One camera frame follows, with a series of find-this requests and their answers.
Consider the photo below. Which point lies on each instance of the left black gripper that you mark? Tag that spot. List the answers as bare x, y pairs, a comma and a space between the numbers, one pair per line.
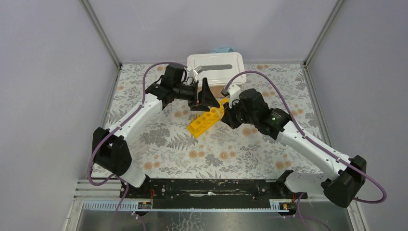
205, 98

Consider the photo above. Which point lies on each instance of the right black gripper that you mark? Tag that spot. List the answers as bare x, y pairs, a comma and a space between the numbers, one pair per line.
228, 118

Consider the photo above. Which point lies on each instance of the yellow test tube rack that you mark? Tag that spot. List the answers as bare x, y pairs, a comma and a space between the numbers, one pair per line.
207, 119

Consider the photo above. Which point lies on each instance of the white plastic bin lid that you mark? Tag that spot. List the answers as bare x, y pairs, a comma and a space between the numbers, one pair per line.
219, 68

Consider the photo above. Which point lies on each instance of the light blue cloth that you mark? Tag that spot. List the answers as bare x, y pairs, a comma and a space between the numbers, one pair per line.
222, 50

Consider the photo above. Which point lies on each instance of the pink plastic bin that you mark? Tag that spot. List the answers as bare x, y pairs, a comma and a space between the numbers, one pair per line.
215, 90

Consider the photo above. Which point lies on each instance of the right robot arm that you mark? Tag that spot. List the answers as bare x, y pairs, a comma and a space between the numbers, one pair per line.
341, 177

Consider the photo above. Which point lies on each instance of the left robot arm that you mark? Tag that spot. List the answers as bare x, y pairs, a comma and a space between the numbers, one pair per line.
109, 146

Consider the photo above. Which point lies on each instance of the floral table mat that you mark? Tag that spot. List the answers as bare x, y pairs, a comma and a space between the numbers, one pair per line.
165, 149

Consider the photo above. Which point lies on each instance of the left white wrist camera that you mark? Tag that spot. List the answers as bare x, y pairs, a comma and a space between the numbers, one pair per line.
195, 72

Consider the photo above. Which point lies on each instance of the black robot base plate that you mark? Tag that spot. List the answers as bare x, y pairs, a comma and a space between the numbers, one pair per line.
207, 194

